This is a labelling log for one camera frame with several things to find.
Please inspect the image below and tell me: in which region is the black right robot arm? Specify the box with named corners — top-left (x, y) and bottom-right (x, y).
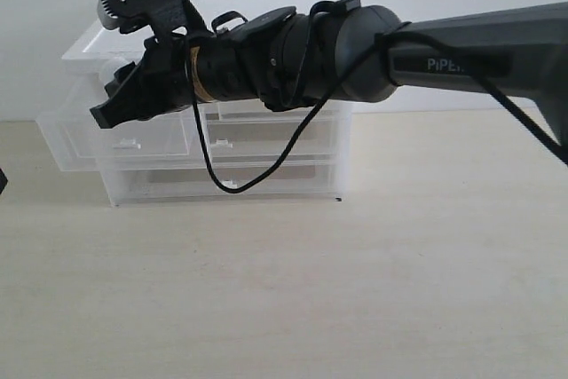
top-left (91, 0), bottom-right (567, 146)

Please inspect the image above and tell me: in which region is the white plastic drawer cabinet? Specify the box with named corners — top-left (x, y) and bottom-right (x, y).
top-left (61, 23), bottom-right (351, 202)

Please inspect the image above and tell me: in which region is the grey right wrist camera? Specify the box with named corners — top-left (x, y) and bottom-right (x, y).
top-left (97, 0), bottom-right (207, 36)

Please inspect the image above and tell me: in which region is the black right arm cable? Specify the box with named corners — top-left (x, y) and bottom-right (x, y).
top-left (184, 0), bottom-right (568, 196)

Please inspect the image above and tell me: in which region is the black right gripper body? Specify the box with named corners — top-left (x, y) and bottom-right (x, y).
top-left (134, 32), bottom-right (199, 121)

